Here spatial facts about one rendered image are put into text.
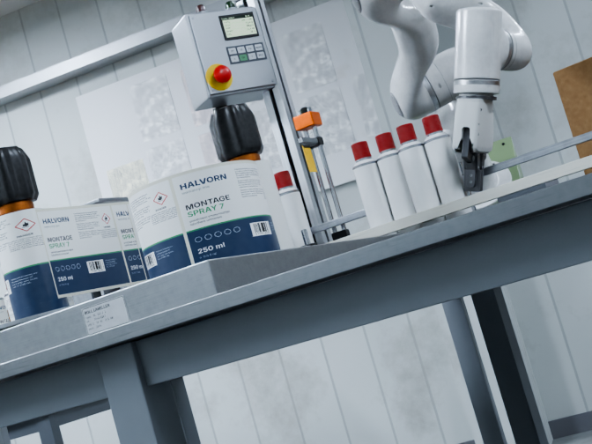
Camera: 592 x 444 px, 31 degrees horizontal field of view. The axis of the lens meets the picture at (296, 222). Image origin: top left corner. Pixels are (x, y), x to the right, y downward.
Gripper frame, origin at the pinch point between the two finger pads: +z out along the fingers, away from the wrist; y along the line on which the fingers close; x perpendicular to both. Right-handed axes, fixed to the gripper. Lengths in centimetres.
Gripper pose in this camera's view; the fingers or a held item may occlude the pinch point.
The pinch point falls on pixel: (473, 181)
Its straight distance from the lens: 201.1
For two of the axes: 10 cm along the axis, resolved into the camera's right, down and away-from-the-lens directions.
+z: -0.2, 10.0, 0.6
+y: -4.8, 0.4, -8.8
